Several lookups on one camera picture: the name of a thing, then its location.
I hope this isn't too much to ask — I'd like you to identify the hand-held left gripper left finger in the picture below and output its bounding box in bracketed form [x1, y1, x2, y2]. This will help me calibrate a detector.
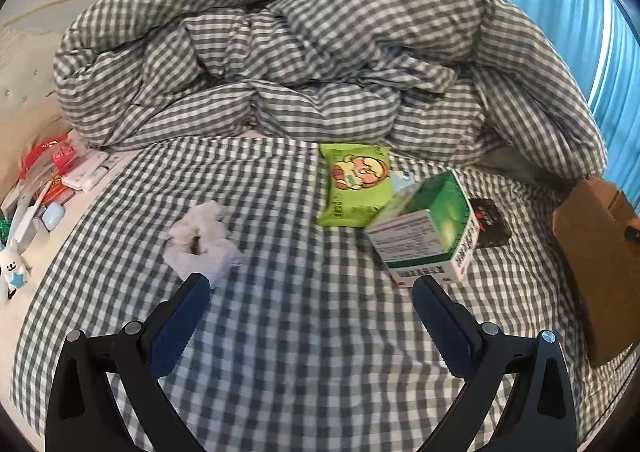
[45, 272, 212, 452]

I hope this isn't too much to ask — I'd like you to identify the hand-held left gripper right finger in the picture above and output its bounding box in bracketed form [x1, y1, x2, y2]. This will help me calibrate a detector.
[413, 276, 578, 452]

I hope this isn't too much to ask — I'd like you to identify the white tissue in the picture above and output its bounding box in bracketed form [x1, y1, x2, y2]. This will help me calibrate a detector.
[163, 201, 241, 289]

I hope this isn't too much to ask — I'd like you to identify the green and white medicine box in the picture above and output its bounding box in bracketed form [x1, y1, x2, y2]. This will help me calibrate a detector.
[364, 170, 475, 287]

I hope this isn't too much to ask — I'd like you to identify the small black packet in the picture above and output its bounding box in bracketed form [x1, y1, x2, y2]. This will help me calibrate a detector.
[468, 198, 512, 249]

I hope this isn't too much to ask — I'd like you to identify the green cartoon wet wipes pack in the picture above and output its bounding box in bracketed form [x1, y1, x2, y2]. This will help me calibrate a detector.
[316, 143, 396, 229]

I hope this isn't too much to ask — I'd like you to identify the brown cardboard box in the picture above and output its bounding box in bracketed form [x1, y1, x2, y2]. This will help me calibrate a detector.
[552, 175, 640, 367]

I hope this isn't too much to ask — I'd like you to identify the grey checkered bed sheet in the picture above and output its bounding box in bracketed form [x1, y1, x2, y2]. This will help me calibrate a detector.
[11, 134, 608, 452]

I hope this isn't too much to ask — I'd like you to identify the light blue small case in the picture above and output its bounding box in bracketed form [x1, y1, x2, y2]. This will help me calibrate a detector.
[41, 203, 66, 231]

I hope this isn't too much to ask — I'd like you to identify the white power strip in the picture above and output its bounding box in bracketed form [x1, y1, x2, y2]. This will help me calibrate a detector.
[62, 152, 109, 193]

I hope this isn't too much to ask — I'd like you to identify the white cartoon plush toy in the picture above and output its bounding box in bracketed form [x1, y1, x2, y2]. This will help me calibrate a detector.
[0, 238, 35, 305]

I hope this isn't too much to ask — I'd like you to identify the red patterned packet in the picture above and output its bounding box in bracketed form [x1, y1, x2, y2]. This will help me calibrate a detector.
[31, 133, 76, 173]

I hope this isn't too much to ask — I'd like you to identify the grey checkered duvet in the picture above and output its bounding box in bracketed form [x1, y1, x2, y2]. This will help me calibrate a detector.
[54, 0, 609, 183]

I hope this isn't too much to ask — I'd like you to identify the blue curtain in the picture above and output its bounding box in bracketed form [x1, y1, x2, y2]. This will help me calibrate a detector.
[470, 0, 640, 173]

